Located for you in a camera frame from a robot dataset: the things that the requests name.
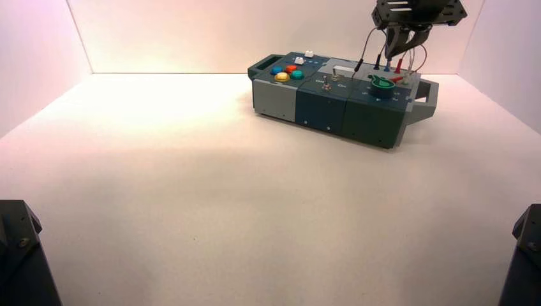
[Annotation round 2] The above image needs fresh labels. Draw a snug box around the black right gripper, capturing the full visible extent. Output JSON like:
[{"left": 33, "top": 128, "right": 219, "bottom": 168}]
[{"left": 371, "top": 0, "right": 468, "bottom": 60}]

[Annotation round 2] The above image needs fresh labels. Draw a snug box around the green rotary knob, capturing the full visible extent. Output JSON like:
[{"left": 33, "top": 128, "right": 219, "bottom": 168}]
[{"left": 366, "top": 75, "right": 397, "bottom": 99}]

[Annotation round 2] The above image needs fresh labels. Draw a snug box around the blue grey control box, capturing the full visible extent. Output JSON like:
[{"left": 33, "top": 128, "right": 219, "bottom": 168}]
[{"left": 248, "top": 51, "right": 440, "bottom": 149}]

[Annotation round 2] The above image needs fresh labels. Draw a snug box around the white jumper wire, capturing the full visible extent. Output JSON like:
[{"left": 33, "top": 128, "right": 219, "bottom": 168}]
[{"left": 403, "top": 46, "right": 417, "bottom": 85}]

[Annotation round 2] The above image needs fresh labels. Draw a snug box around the black jumper wire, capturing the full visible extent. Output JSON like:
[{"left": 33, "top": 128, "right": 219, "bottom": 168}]
[{"left": 353, "top": 27, "right": 387, "bottom": 79}]

